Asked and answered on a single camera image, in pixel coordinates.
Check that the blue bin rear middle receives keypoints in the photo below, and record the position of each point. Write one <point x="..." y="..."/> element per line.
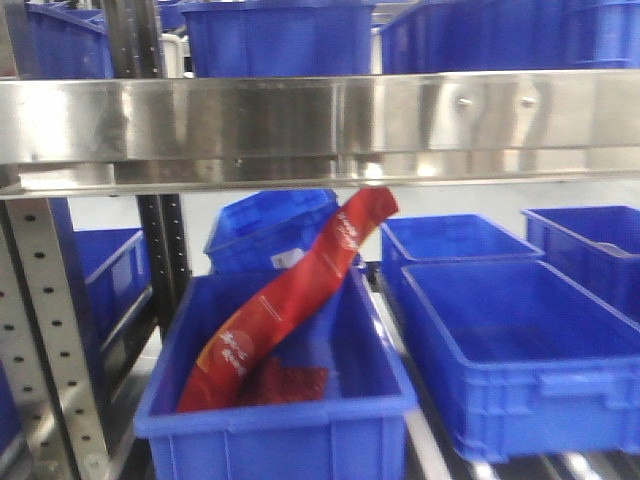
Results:
<point x="446" y="239"/>

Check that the blue bin shelf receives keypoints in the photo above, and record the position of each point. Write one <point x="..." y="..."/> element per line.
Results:
<point x="116" y="269"/>
<point x="454" y="36"/>
<point x="70" y="43"/>
<point x="279" y="38"/>

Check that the blue bin upper shelf middle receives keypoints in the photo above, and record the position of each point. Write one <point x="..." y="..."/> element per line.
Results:
<point x="279" y="38"/>

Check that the blue bin upper shelf right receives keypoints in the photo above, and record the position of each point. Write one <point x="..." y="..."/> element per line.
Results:
<point x="454" y="36"/>

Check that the stainless steel shelf beam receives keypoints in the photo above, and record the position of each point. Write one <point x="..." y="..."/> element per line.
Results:
<point x="86" y="137"/>

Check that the perforated steel shelf upright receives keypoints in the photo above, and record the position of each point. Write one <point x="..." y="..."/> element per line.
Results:
<point x="49" y="346"/>

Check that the blue bin upper shelf left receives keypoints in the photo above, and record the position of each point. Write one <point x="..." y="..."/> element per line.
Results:
<point x="70" y="43"/>

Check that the blue bin tilted rear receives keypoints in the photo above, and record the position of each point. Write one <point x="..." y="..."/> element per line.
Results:
<point x="268" y="230"/>

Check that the red snack bag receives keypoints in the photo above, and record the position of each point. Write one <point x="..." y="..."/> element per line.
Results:
<point x="277" y="309"/>

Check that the blue bin with red bag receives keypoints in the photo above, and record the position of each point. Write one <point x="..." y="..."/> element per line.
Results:
<point x="328" y="403"/>

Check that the blue bin front right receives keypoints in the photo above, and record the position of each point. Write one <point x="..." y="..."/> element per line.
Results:
<point x="520" y="360"/>

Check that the blue bin far right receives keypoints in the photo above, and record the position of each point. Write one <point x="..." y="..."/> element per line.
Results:
<point x="596" y="246"/>

